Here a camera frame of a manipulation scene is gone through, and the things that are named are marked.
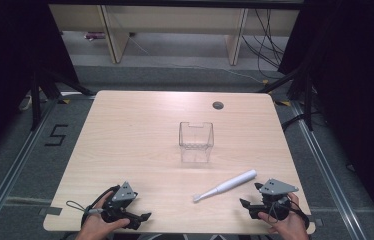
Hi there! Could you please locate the black metal stand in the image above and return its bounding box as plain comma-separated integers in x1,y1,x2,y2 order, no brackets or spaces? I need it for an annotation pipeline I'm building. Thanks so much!
29,65,97,132
257,63,315,132

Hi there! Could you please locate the metal floor rail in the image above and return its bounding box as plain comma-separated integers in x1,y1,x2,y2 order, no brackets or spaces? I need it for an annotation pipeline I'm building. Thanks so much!
0,96,60,240
289,99,359,240

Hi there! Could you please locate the person's right hand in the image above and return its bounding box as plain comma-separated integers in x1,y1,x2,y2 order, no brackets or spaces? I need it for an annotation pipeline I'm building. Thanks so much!
257,192,310,240

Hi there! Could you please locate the bundle of black cables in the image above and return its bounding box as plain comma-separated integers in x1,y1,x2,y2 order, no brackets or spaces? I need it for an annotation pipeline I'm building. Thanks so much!
241,8,286,80

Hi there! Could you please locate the person's left hand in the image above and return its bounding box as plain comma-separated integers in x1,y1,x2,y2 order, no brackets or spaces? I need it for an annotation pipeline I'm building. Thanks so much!
75,191,131,240

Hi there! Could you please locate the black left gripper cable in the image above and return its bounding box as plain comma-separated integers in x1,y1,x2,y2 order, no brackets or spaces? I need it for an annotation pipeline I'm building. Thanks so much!
65,185,121,229

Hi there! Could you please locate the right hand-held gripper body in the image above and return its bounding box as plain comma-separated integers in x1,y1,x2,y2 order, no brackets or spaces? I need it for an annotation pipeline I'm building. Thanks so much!
254,178,300,221

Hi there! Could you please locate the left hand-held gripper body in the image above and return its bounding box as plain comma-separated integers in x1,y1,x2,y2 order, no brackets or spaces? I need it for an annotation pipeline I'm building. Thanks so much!
100,181,139,224

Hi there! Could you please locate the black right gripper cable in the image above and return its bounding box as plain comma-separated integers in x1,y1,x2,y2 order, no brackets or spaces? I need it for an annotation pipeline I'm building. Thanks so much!
267,199,310,229

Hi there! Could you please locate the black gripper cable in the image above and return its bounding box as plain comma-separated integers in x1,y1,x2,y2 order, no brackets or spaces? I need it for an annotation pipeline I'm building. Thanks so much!
267,199,310,229
65,185,121,229

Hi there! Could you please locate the white electric toothbrush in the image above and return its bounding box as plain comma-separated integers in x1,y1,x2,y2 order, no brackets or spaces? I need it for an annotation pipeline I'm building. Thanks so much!
192,168,258,203

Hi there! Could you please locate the black curtain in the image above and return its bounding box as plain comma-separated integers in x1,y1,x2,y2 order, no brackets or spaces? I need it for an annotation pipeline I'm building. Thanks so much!
277,0,374,238
0,0,80,168

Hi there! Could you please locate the clear plastic container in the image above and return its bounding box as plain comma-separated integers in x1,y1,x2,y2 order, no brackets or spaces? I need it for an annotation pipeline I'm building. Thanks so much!
178,121,215,164

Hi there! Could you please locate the pink thing on floor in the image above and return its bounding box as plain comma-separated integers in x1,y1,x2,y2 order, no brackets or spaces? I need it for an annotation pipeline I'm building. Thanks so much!
84,31,107,41

